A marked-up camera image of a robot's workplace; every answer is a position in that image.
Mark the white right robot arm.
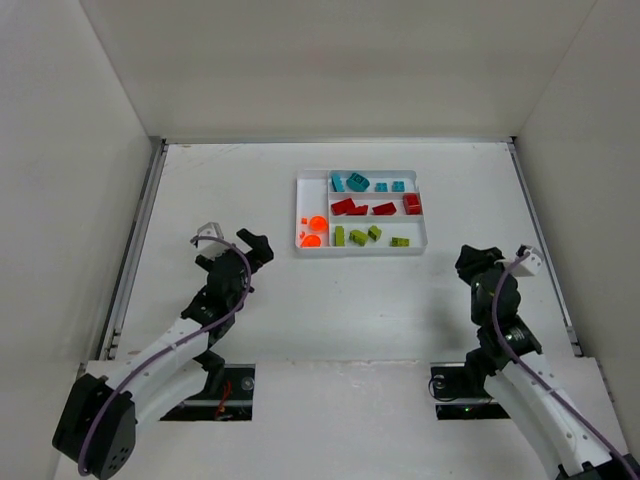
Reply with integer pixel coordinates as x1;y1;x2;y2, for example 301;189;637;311
455;245;639;479

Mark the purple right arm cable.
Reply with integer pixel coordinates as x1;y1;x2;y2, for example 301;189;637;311
491;249;640;480

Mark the white divided sorting tray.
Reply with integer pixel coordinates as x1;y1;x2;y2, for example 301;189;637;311
295;169;428;257

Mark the green curved lego brick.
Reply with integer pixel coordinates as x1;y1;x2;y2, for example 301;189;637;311
349;230;368;247

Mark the green square lego plate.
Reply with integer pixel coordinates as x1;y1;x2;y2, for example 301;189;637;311
390;237;410;247

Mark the red long lego brick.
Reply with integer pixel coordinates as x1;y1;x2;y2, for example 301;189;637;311
330;198;355;216

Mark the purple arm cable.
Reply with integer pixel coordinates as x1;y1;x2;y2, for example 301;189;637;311
78;234;253;476
491;249;640;480

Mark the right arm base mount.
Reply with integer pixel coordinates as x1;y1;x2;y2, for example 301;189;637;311
428;349;509;421

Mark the cyan square lego brick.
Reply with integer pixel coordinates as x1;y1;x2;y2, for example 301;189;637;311
392;181;405;193

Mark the green small lego brick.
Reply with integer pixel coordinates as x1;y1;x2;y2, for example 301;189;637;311
367;225;381;242

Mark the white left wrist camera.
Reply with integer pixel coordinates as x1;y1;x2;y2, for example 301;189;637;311
190;222;227;259

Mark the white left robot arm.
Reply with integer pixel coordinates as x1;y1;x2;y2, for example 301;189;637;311
52;229;274;479

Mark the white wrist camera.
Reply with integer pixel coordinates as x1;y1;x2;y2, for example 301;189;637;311
190;222;227;259
508;245;545;278

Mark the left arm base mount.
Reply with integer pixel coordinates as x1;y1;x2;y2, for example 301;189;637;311
161;353;256;422

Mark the cyan long lego brick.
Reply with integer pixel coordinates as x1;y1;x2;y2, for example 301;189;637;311
330;172;345;193

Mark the orange dome lego piece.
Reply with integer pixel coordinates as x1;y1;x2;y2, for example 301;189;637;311
300;234;322;248

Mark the orange curved lego piece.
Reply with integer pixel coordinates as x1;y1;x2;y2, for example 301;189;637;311
308;215;329;232

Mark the colorful monster lego figure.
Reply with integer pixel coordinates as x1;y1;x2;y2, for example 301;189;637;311
346;172;370;193

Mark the red sloped lego brick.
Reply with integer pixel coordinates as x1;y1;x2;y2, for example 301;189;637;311
372;202;397;216

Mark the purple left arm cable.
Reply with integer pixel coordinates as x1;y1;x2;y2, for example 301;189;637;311
78;234;253;476

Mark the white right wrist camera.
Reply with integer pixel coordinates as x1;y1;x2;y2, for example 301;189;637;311
508;245;545;278

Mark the red square lego brick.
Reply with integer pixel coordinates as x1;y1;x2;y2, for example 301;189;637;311
403;193;422;215

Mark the red 2x4 lego brick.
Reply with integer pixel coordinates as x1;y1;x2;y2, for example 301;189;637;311
346;205;369;216

